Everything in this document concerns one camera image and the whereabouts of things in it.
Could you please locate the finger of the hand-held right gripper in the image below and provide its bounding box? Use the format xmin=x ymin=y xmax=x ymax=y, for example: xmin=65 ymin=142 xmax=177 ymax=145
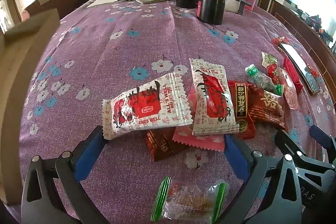
xmin=309 ymin=125 xmax=336 ymax=161
xmin=274 ymin=130 xmax=309 ymax=161

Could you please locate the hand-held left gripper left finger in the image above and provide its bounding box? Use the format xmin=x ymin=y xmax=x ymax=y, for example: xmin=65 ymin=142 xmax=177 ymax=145
xmin=21 ymin=125 xmax=111 ymax=224

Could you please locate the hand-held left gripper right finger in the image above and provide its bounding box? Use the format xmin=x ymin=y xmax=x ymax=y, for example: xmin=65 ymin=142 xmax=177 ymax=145
xmin=218 ymin=133 xmax=305 ymax=224

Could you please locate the pink snack packet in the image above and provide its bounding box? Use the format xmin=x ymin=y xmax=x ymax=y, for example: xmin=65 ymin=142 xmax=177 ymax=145
xmin=172 ymin=91 xmax=226 ymax=151

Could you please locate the red packet with gold print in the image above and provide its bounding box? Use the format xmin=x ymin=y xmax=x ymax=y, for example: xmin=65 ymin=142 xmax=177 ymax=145
xmin=248 ymin=85 xmax=289 ymax=134

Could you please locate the red packet with black label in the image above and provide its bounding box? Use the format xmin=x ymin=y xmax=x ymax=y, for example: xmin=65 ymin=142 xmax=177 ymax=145
xmin=227 ymin=80 xmax=256 ymax=140

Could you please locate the translucent pink red packet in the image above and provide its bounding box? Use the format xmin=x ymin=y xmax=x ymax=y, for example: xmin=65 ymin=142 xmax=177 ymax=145
xmin=276 ymin=67 xmax=300 ymax=113

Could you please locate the white red snack packet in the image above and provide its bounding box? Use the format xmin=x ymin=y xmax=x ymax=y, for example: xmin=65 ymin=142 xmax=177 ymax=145
xmin=189 ymin=57 xmax=240 ymax=136
xmin=102 ymin=72 xmax=195 ymax=140

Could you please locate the clear green-edged candy packet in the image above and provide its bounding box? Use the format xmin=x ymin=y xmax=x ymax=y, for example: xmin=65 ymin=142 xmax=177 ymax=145
xmin=150 ymin=177 xmax=229 ymax=223

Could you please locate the plain dark red snack packet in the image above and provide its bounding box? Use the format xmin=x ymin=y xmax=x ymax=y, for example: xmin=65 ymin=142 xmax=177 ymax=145
xmin=142 ymin=128 xmax=191 ymax=163

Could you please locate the brown cardboard box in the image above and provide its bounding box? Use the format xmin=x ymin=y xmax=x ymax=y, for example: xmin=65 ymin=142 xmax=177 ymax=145
xmin=0 ymin=8 xmax=61 ymax=206

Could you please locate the green candy wrapper strip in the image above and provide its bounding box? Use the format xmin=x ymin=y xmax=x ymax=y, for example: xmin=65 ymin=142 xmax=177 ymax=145
xmin=245 ymin=63 xmax=284 ymax=96

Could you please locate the red wrapped candy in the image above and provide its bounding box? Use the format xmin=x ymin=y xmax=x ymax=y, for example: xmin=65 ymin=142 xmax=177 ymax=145
xmin=266 ymin=64 xmax=282 ymax=85

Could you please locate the small red snack packet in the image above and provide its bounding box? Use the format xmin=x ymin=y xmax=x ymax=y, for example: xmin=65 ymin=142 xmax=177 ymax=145
xmin=283 ymin=55 xmax=303 ymax=90

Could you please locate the black smartphone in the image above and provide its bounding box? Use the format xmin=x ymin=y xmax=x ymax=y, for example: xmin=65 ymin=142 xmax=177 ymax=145
xmin=278 ymin=42 xmax=321 ymax=95

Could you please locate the white green candy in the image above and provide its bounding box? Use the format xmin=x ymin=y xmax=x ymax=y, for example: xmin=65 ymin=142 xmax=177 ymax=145
xmin=261 ymin=51 xmax=279 ymax=68

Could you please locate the purple floral tablecloth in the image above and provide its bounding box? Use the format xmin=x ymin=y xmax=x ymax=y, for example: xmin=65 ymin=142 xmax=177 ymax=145
xmin=18 ymin=0 xmax=334 ymax=224

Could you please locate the crinkled red packet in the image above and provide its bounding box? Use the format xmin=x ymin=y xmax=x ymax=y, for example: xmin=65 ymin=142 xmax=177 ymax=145
xmin=271 ymin=35 xmax=319 ymax=77

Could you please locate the brown wooden cabinet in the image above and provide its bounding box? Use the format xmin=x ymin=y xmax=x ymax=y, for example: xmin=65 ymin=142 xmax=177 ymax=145
xmin=270 ymin=0 xmax=336 ymax=88

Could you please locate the pile of dark tools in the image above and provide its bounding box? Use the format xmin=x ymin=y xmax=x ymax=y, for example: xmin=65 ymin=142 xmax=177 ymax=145
xmin=294 ymin=2 xmax=336 ymax=54

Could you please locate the black canister with red label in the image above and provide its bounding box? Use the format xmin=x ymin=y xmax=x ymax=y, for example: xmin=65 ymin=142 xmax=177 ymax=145
xmin=197 ymin=0 xmax=226 ymax=25

